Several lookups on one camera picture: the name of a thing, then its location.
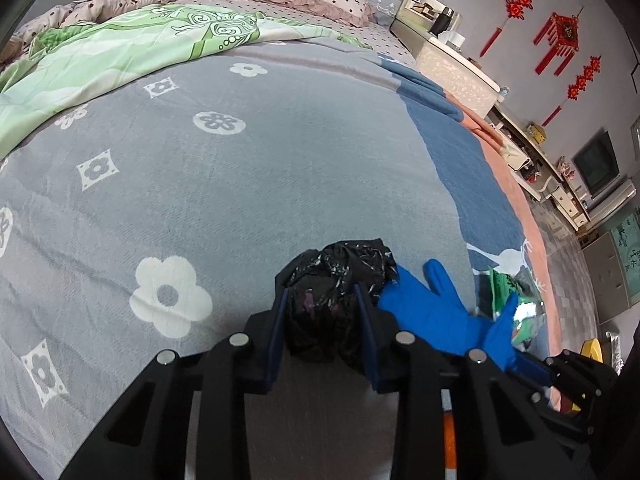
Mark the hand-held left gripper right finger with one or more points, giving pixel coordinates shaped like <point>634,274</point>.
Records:
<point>367,340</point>

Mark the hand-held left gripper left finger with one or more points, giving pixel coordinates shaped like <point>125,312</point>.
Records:
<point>277,330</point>

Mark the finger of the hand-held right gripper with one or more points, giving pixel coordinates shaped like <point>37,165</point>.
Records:
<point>532,367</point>
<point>555,417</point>

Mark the black plastic bag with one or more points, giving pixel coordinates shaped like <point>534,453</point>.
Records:
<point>325,305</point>

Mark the blue glove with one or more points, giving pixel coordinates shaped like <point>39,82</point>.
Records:
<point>435,310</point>

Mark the green foil snack wrapper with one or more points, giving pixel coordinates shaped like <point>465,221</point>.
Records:
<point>520,310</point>

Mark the yellow round bin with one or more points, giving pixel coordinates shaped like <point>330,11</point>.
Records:
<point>592,349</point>

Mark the grey drawer cabinet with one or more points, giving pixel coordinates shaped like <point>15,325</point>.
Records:
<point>612,285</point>

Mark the white tv cabinet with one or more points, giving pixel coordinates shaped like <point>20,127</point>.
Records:
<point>540,170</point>

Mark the black television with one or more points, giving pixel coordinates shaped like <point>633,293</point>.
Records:
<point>596,162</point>

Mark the small yellow box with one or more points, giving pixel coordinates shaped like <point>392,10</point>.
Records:
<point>537,133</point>

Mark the white patterned dresser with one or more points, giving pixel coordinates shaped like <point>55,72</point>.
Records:
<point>455,75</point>

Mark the short red knot decoration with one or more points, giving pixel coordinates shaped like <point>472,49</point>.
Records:
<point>582,80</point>

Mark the white tissue box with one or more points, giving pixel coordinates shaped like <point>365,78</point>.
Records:
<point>453,38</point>

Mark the green patterned blanket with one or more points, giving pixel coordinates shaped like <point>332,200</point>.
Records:
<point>125,45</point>

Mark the black thermos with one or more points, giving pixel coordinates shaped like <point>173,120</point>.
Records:
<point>441,21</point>

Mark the white bedside cabinet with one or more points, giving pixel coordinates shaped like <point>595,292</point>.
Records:
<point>420,12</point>

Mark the red diamond tassel decoration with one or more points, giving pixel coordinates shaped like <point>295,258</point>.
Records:
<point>561,35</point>

